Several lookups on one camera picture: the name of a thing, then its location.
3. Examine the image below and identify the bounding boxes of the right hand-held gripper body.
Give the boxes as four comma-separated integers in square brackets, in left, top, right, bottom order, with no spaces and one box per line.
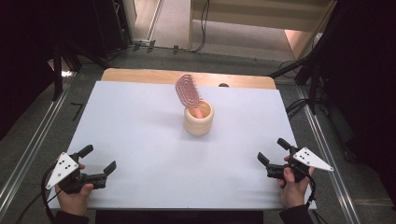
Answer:
[265,146,335,184]

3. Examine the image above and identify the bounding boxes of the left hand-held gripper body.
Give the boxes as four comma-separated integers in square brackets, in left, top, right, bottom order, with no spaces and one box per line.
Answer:
[45,151,108,195]

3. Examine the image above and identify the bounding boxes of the beige ribbed cup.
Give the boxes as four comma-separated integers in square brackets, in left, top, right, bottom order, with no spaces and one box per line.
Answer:
[183,99,216,136]

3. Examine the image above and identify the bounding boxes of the pink hairbrush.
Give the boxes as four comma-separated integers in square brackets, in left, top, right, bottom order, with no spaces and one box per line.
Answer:
[174,73,205,119]

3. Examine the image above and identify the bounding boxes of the person's left hand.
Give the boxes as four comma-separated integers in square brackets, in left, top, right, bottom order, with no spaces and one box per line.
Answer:
[54,162,95,217]

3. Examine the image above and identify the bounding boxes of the person's right hand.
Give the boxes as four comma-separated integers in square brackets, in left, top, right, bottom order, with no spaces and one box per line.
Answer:
[276,155,316,210]

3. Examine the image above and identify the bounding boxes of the white board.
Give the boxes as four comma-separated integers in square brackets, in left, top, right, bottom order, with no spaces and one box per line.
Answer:
[46,80,318,211]

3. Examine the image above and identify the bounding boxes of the black metal stand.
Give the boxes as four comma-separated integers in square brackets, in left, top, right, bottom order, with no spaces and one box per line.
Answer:
[49,38,110,102]
[268,0,347,116]

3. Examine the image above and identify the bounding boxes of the wooden table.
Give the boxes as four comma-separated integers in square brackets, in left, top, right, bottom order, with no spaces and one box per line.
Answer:
[100,67,277,91]

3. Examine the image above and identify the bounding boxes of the black cabinet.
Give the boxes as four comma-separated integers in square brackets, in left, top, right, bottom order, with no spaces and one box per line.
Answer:
[92,0,133,60]

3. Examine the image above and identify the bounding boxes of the beige wooden furniture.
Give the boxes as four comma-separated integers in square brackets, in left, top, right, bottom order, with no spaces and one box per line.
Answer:
[188,0,338,62]

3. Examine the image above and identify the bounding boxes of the metal floor rail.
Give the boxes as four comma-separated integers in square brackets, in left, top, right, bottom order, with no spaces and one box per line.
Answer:
[0,89,71,214]
[294,86,362,224]

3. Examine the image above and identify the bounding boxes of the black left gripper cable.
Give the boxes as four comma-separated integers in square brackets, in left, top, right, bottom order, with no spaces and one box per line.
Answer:
[14,163,64,224]

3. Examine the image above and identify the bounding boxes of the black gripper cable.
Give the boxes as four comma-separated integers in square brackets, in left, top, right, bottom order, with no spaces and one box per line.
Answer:
[14,163,64,224]
[305,175,329,224]

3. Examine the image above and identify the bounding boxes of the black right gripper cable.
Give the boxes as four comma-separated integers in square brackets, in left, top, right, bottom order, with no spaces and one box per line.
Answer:
[305,175,329,224]

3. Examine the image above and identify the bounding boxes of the black floor cables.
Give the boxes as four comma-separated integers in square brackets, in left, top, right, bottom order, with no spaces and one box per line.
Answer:
[285,98,316,121]

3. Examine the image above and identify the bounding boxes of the black hanging cable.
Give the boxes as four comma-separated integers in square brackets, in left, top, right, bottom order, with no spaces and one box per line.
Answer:
[190,0,211,53]

